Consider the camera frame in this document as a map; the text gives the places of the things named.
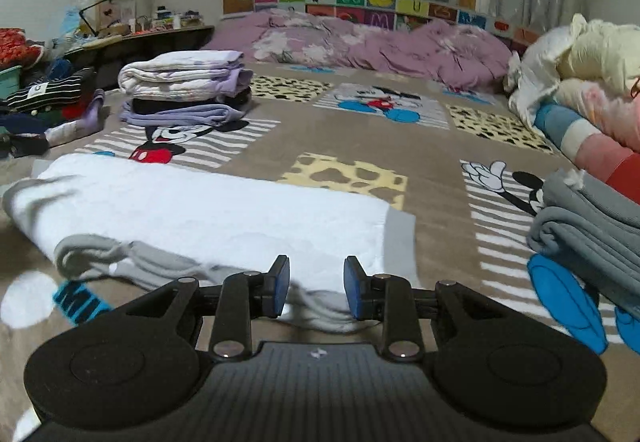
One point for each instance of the dark cluttered desk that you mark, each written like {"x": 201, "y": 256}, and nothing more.
{"x": 150, "y": 42}

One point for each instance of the black white striped garment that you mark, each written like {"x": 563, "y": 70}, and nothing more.
{"x": 50, "y": 90}

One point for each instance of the folded grey garment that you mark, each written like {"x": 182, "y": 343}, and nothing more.
{"x": 590, "y": 232}

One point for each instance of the white and lavender clothes stack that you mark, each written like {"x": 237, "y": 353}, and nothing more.
{"x": 190, "y": 115}

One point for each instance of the purple floral duvet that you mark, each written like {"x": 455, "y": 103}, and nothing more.
{"x": 380, "y": 47}

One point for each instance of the lilac printed garment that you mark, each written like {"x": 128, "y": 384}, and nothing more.
{"x": 85, "y": 122}

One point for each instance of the black desk lamp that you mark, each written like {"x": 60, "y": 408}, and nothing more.
{"x": 92, "y": 12}

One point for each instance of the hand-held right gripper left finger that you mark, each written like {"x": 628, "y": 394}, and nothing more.
{"x": 281, "y": 284}

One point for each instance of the red blue striped blanket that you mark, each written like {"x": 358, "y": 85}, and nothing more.
{"x": 575, "y": 137}

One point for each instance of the pink quilt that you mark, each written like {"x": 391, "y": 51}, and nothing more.
{"x": 600, "y": 117}

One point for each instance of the folded white quilted garment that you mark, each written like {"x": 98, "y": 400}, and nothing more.
{"x": 180, "y": 72}

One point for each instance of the cartoon mouse printed blanket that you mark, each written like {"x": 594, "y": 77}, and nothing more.
{"x": 425, "y": 157}

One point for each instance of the colourful picture headboard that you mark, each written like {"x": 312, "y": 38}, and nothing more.
{"x": 380, "y": 10}

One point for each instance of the navy cloth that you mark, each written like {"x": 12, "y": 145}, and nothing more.
{"x": 22, "y": 137}

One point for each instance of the white ruffled cloth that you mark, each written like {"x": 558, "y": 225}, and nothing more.
{"x": 535, "y": 77}

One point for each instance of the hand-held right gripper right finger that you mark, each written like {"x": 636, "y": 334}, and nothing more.
{"x": 351, "y": 287}

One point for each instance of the folded dark garment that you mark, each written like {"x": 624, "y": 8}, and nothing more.
{"x": 165, "y": 106}

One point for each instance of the red green garment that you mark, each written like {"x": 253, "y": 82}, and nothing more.
{"x": 70, "y": 111}

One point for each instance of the red patterned cloth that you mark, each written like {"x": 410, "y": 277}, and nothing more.
{"x": 17, "y": 47}

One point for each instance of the blue bag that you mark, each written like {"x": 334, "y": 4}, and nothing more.
{"x": 57, "y": 70}

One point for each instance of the cardboard box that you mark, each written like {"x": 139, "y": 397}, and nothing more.
{"x": 117, "y": 12}

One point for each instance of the white grey padded garment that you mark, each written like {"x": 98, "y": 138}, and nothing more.
{"x": 200, "y": 217}

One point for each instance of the cream quilt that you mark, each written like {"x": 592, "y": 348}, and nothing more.
{"x": 600, "y": 47}

